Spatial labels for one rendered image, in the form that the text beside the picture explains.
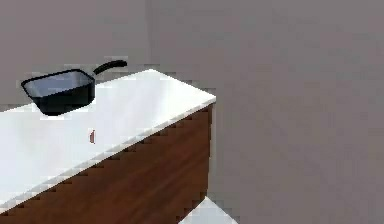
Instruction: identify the brown cupboard with white worktop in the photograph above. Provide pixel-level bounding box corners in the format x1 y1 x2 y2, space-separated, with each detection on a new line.
0 68 217 224

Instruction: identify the black frying pan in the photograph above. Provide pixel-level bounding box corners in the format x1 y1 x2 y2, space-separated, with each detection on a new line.
20 59 129 117

